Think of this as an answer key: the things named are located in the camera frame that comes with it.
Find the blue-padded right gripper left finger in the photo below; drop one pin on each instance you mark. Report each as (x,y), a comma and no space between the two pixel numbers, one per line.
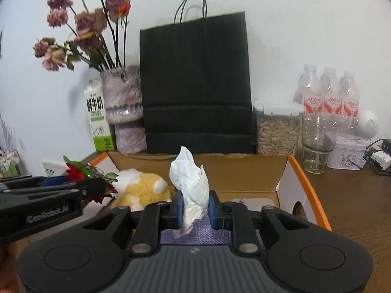
(154,219)

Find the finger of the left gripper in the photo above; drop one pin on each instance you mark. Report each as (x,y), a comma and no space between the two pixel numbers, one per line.
(92,189)

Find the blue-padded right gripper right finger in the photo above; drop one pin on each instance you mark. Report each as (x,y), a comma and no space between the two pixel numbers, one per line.
(234,217)

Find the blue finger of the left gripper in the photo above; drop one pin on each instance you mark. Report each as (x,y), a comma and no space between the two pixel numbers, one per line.
(29,181)

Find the red artificial rose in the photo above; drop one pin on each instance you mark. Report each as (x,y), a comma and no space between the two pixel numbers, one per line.
(77,171)

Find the white tissue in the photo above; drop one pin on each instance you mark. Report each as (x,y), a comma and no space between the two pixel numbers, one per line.
(193,183)

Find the person's left hand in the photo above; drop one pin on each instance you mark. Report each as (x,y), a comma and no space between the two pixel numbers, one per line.
(9,279)

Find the clear desk organizer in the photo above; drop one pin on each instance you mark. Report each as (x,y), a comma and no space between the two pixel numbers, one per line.
(11,164)

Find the purple woven cloth pouch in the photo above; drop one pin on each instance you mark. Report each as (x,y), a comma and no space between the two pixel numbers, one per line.
(201,234)

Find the yellow white plush toy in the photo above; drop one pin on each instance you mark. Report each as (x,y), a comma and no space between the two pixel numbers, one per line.
(137,189)

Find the white small box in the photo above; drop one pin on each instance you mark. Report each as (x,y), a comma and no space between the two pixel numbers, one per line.
(54,168)

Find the translucent plastic box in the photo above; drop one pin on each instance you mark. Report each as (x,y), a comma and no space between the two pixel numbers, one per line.
(255,204)

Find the green white milk carton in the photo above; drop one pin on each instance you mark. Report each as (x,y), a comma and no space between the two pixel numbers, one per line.
(102,132)

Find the red orange cardboard box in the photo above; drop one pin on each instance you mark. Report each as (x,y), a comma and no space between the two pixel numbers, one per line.
(297,222)

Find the clear seed storage container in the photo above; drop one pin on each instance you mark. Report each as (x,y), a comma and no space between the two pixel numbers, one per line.
(278,128)

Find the purple white ceramic vase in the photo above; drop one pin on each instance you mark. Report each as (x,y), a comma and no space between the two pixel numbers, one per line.
(123,106)

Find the clear drinking glass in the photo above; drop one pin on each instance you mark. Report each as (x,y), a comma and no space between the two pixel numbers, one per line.
(319,136)

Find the black paper shopping bag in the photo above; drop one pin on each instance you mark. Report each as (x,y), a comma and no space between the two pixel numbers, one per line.
(195,83)

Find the white floral tin box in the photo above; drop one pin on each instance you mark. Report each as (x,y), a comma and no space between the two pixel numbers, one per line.
(348,153)

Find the left water bottle red label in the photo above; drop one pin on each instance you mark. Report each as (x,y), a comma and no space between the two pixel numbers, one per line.
(309,92)

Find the water bottle red label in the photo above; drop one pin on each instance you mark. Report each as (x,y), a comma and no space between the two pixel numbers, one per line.
(350,95)
(309,92)
(332,99)

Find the middle water bottle red label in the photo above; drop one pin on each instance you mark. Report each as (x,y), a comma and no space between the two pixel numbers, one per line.
(332,99)

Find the dried pink rose bouquet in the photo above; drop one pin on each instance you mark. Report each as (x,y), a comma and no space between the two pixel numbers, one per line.
(97,36)

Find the white power adapter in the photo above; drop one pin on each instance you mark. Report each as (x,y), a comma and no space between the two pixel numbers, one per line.
(382,159)

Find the white round speaker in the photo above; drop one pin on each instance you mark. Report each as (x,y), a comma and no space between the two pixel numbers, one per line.
(367,125)

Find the right water bottle red label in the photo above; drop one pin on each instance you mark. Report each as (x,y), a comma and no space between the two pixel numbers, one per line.
(350,95)

